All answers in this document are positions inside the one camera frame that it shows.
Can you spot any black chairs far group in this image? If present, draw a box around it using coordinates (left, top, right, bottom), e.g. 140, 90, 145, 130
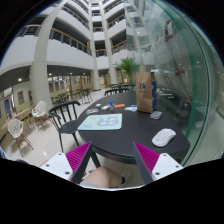
51, 88, 92, 106

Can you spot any potted green palm plant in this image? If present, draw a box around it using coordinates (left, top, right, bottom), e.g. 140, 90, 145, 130
114, 58, 139, 82

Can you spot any black wooden chair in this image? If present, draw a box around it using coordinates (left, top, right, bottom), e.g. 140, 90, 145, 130
48, 101, 80, 145

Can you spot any white lattice chair far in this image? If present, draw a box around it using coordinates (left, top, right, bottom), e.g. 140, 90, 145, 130
32, 101, 49, 126

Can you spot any white computer mouse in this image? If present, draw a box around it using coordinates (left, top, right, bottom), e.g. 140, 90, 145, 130
152, 128, 176, 147

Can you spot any blue white leaflet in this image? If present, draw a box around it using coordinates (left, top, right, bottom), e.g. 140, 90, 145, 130
124, 105, 137, 112

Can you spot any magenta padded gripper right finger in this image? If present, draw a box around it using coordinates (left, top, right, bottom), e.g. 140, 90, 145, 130
132, 141, 184, 185

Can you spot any brown paper bag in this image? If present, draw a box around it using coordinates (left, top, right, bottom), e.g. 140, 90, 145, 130
136, 72, 154, 113

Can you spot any orange flat packet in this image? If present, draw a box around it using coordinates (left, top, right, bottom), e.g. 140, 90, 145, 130
114, 104, 125, 108

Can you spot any small blue capped bottle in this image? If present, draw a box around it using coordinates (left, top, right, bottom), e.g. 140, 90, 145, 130
109, 100, 114, 112

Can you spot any blue box behind bag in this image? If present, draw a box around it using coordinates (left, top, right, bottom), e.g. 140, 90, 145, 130
151, 71, 157, 111

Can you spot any white lattice chair near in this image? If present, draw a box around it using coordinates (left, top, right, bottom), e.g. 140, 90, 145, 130
7, 119, 32, 149

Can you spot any wooden side table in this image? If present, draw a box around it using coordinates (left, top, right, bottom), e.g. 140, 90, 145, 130
1, 108, 35, 130

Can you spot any white lattice chair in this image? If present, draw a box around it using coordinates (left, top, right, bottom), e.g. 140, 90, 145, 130
32, 101, 49, 126
7, 119, 32, 149

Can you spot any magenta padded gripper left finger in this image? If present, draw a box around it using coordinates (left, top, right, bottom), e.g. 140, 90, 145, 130
40, 141, 93, 185

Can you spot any person's knee and leg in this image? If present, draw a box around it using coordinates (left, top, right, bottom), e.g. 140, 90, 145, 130
80, 166, 131, 188

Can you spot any light green mouse pad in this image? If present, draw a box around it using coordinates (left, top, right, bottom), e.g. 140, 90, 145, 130
78, 113, 122, 131

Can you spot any white small box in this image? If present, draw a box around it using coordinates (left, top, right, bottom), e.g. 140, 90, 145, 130
101, 105, 109, 110

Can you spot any grey flat card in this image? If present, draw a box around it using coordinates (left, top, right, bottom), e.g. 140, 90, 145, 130
86, 108, 99, 114

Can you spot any round black table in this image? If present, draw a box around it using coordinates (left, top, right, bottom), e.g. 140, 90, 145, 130
77, 91, 191, 166

